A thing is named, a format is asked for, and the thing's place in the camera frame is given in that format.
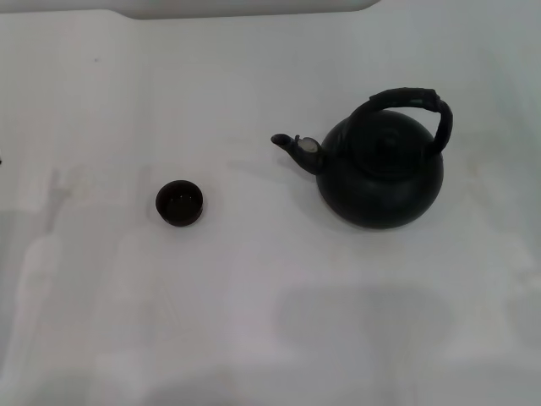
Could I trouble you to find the white rounded board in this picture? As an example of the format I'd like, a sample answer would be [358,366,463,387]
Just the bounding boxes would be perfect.
[120,0,381,21]

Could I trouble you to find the dark small teacup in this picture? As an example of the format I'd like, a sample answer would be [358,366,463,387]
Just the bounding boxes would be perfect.
[155,179,207,228]

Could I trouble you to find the black round teapot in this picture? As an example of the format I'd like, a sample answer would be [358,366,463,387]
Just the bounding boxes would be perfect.
[270,86,456,231]

